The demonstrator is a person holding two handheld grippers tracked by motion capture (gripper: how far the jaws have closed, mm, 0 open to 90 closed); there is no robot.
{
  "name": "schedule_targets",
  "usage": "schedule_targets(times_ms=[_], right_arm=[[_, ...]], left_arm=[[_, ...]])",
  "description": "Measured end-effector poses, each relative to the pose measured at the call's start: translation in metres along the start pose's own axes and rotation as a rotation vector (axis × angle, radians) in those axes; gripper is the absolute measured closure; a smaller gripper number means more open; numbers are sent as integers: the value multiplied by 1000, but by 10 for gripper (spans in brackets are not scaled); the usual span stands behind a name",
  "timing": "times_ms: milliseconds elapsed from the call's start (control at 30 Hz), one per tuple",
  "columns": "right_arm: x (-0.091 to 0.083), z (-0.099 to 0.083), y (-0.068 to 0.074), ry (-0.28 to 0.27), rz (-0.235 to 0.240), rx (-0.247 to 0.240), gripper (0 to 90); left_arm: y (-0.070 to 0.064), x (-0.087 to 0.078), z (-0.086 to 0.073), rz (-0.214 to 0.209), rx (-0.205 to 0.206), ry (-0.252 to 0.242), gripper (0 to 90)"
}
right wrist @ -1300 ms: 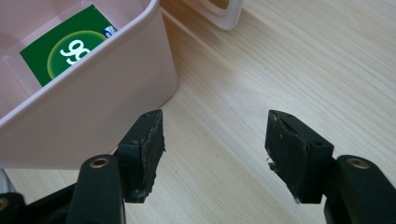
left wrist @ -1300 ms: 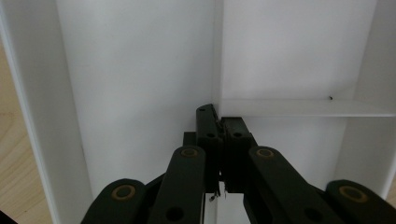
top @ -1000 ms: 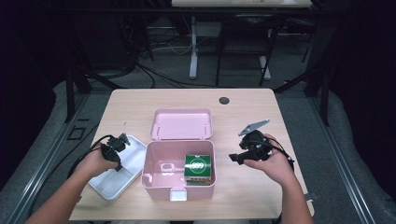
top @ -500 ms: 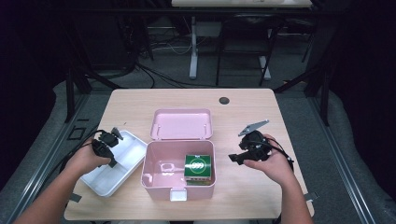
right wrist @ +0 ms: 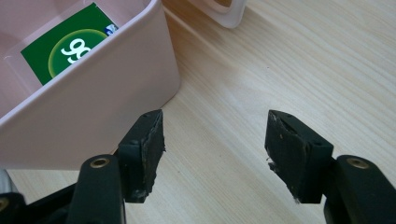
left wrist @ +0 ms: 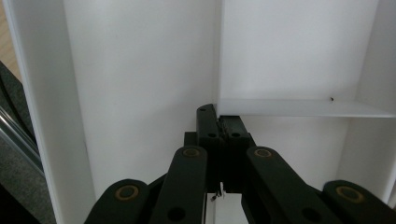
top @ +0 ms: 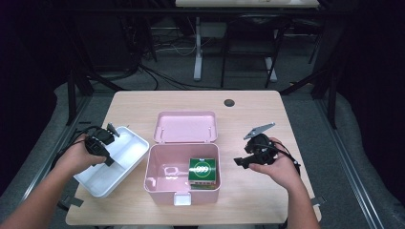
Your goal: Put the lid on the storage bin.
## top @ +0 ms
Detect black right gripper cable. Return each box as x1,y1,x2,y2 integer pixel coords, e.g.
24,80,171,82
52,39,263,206
259,142,302,177

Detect black metal chair frame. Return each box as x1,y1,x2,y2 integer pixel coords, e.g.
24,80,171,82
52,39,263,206
220,12,289,90

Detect green carton box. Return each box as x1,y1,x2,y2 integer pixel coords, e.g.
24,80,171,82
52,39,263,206
187,156,218,191

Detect white plastic tray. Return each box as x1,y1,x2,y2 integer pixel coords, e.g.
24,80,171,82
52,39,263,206
73,125,151,198

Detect dark metal bracket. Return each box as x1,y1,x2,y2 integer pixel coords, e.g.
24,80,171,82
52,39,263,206
56,195,85,210

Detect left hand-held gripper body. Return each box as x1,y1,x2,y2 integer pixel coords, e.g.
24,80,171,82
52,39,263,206
84,122,120,157

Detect grey metal bracket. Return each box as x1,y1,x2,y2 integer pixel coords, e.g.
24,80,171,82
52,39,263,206
310,195,328,207

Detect person's left hand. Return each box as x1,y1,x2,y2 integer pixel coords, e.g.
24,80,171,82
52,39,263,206
58,133,108,177

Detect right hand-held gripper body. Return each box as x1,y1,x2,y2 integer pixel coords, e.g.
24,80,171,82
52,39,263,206
243,122,278,166

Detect pink storage box white handle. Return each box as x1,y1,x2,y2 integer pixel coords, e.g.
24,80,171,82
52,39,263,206
143,110,223,206

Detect black metal stand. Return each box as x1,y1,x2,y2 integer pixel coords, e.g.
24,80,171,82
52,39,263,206
61,18,128,127
280,6,343,130

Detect person's right hand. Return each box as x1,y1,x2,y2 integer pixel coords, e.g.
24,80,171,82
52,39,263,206
248,136,302,192

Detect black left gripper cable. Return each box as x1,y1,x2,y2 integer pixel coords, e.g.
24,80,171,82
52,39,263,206
50,125,104,171

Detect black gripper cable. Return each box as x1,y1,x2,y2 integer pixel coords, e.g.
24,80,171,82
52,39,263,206
259,142,302,177
50,125,104,171

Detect thin white floor cable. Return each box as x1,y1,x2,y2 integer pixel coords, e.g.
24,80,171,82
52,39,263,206
155,37,199,57

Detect white desk leg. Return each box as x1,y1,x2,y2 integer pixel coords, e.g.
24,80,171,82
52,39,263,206
193,16,203,82
264,56,278,83

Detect black floor cables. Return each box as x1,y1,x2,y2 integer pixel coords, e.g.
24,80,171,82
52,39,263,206
137,61,243,92

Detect white background desk top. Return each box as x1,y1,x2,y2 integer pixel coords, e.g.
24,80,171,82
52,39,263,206
175,0,320,9

